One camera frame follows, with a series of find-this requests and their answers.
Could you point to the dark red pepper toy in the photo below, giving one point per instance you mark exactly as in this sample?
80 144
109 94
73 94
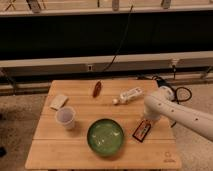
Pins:
97 89

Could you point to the beige sponge block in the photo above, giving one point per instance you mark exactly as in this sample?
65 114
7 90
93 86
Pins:
58 101

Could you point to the green ceramic bowl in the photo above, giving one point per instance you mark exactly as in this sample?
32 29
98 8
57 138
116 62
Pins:
105 137

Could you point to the wooden folding table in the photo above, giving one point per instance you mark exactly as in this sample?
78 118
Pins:
55 148

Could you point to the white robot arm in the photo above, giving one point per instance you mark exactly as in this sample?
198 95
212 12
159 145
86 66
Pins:
160 102

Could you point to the clear plastic bottle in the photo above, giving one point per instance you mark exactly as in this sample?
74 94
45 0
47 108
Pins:
128 96

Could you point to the black red eraser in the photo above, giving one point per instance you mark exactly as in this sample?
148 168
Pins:
142 130

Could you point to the translucent plastic cup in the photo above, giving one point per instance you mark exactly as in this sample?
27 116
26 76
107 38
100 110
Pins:
65 116

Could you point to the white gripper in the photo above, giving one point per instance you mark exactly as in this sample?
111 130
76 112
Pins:
150 120

